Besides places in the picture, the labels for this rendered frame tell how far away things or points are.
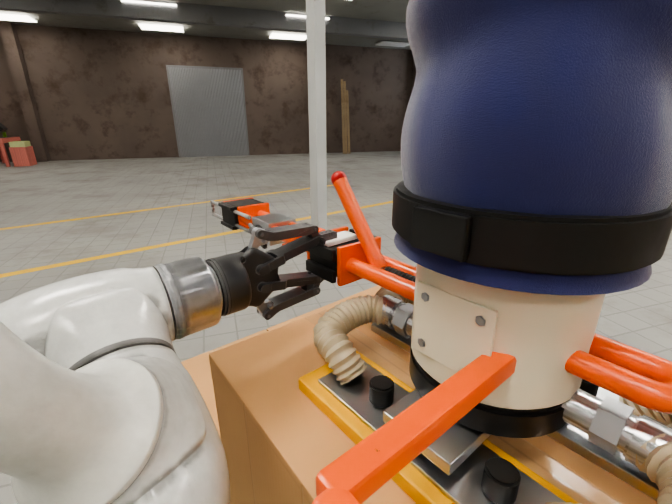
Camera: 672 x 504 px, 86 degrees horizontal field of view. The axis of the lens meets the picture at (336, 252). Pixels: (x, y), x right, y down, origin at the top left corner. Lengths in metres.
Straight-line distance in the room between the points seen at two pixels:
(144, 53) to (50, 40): 2.59
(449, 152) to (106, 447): 0.30
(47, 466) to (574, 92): 0.37
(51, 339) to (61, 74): 15.14
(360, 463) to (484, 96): 0.24
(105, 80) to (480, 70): 15.00
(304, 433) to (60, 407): 0.26
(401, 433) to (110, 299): 0.29
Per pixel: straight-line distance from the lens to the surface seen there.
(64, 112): 15.47
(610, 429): 0.41
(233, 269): 0.46
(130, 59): 15.10
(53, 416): 0.27
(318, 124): 3.56
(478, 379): 0.31
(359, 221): 0.51
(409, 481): 0.39
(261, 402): 0.49
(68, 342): 0.39
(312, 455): 0.43
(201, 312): 0.44
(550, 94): 0.27
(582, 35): 0.28
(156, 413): 0.30
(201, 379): 1.21
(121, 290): 0.42
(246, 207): 0.81
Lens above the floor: 1.27
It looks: 20 degrees down
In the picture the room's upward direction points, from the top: straight up
